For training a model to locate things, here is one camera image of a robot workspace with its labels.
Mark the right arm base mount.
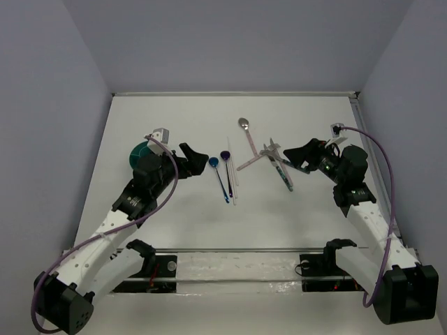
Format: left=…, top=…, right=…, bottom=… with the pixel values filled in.
left=294, top=239, right=363, bottom=292

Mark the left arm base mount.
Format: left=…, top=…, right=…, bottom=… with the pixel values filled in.
left=112, top=239, right=177, bottom=293

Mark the teal utensil holder cup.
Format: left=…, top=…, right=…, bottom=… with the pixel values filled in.
left=129, top=141, right=152, bottom=170

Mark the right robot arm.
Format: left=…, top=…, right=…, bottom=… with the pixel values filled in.
left=284, top=139, right=439, bottom=325

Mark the green handled fork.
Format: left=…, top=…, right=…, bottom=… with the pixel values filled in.
left=263, top=141, right=293, bottom=192

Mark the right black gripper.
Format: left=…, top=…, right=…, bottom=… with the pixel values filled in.
left=283, top=137, right=346, bottom=185

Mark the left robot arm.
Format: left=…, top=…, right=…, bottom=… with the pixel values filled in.
left=31, top=140, right=209, bottom=334

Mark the silver spoon pink handle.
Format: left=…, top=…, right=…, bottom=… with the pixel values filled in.
left=238, top=117, right=258, bottom=156

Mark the pink handled fork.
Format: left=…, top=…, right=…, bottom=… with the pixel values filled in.
left=236, top=142, right=281, bottom=171

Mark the clear chopstick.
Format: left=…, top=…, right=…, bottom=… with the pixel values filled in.
left=228, top=150, right=237, bottom=206
left=226, top=136, right=239, bottom=186

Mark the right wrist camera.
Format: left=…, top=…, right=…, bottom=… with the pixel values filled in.
left=327, top=123, right=348, bottom=146

